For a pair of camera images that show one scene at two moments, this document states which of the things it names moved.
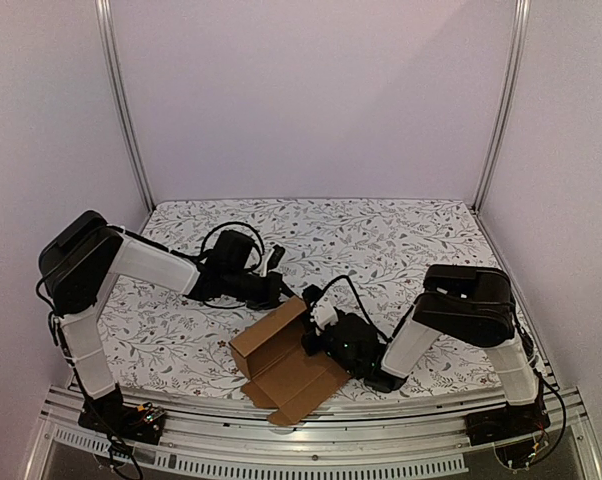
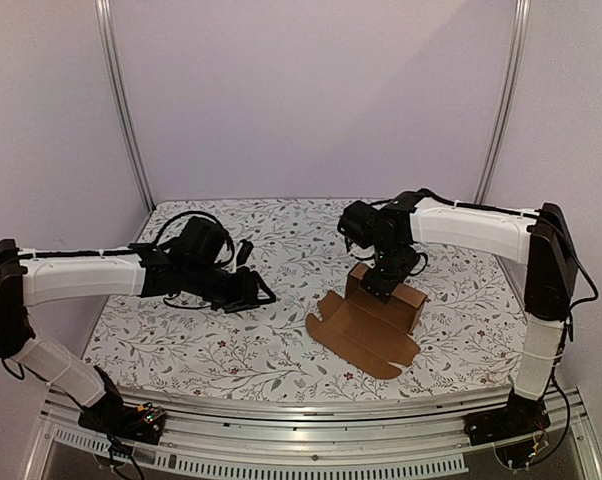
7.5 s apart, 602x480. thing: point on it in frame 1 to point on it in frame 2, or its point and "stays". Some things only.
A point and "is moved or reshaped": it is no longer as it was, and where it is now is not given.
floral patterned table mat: (360, 263) stays
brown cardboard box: (282, 373) is moved or reshaped
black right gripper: (312, 340) to (379, 288)
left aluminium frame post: (106, 26) stays
